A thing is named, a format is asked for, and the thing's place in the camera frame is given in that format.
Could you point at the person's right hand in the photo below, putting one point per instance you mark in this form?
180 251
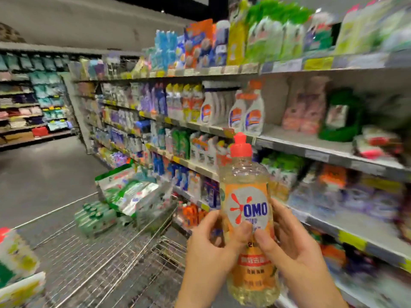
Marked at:
305 263

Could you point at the person's left hand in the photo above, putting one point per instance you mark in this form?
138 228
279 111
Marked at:
205 259

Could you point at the cluster of orange trigger sprayers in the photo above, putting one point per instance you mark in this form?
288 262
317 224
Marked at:
191 215

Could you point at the purple yellow-banded cleaner bottle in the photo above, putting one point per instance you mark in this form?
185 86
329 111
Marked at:
386 205
358 199

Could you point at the cluster of blue cleaner bottles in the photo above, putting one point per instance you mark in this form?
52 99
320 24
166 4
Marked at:
176 179

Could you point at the small yellow red-capped bottle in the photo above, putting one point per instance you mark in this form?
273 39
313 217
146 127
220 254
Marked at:
247 182

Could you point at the row of white green-capped bottles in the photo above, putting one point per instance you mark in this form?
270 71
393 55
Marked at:
282 176

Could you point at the clear-wrapped white bottle pack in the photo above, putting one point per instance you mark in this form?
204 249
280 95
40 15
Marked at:
205 150

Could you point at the pack of green small bottles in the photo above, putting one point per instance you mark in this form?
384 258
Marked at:
95 220

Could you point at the cluster of green cleaner bottles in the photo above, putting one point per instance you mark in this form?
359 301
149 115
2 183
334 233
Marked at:
181 144

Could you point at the slim white red-capped bottle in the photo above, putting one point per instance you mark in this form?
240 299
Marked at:
376 144

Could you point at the white orange-trigger spray bottle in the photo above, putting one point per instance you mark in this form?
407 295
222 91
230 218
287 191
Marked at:
237 115
254 115

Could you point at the white orange spray bottles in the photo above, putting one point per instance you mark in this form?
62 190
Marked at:
209 109

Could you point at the green capped cleaner bottle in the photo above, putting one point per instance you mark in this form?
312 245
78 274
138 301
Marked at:
340 115

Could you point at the pink twin spray bottle pack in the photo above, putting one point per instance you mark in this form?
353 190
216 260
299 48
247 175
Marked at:
305 109

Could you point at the row of yellow-capped cleaner bottles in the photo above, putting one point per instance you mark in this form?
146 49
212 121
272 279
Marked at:
185 102

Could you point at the row of purple cleaner bottles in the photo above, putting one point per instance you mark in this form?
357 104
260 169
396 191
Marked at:
154 99

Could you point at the white red-tipped spray bottle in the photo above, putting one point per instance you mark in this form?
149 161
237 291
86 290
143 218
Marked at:
19 292

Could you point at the white red-capped cleaner bottle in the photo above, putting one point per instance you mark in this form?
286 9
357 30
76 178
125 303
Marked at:
349 28
16 256

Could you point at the row of blue cleaner packs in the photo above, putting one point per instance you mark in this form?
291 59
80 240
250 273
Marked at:
183 48

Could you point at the white blue cleaner bottle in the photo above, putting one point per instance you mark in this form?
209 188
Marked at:
221 45

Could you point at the yellow green cleaner bottle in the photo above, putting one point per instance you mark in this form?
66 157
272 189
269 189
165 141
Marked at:
237 35

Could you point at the row of green pump bottles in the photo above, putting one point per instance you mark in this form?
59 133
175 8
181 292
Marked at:
276 32

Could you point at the person's right forearm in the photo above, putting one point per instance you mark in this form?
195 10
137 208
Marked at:
331 301

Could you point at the person's left forearm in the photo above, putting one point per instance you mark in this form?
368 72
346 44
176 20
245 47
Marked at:
199 301

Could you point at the grey shopping cart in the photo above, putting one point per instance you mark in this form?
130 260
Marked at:
96 272

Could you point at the yellow price tag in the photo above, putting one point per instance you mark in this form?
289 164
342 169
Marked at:
352 240
318 63

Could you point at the white price tag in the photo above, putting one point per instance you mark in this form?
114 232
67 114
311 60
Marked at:
367 168
317 155
287 65

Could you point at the orange promo sign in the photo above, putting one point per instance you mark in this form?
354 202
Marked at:
229 132

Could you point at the distant store shelving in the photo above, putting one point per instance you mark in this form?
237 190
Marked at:
32 93

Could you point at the round patterned wall ornament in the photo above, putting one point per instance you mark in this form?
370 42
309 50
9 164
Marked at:
9 33

